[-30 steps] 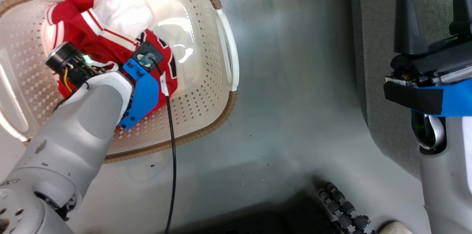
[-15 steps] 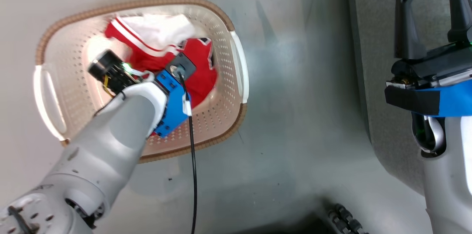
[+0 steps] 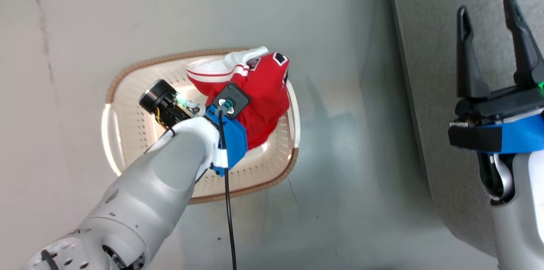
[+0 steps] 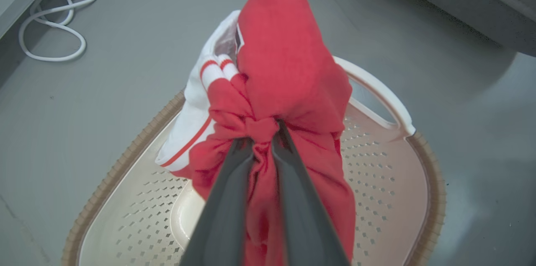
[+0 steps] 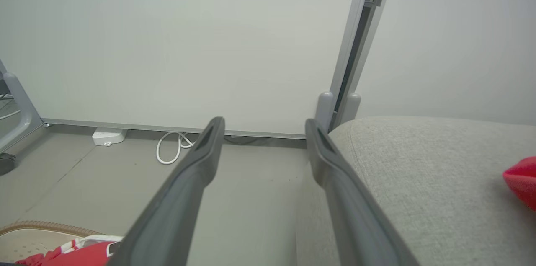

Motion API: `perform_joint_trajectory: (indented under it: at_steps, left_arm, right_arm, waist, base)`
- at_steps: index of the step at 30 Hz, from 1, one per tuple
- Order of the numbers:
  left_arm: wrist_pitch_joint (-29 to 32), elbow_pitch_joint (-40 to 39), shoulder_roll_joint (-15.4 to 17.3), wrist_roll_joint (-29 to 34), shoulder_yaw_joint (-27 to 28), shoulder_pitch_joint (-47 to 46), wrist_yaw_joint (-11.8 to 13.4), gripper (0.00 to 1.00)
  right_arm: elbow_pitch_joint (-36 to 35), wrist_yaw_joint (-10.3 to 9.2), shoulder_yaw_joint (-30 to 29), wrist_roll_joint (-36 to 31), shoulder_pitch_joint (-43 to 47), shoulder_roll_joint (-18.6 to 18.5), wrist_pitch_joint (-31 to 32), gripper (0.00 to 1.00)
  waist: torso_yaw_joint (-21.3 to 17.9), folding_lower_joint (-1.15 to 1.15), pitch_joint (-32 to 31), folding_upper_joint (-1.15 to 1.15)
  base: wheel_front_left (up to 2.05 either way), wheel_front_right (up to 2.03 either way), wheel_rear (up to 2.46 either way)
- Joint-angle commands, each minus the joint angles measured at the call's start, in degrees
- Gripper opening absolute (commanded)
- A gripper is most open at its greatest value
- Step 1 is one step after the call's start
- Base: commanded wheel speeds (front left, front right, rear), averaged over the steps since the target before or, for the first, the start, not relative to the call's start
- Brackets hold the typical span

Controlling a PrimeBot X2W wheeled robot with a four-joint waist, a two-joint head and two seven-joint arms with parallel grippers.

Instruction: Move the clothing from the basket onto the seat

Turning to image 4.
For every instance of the beige perforated laundry basket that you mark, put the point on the beige perforated laundry basket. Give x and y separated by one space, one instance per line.
389 199

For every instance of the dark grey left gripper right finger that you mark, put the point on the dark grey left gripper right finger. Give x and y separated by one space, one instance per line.
301 215

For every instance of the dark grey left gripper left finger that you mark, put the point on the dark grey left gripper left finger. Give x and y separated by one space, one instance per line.
226 207

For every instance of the red and white garment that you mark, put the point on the red and white garment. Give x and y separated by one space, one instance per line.
284 73

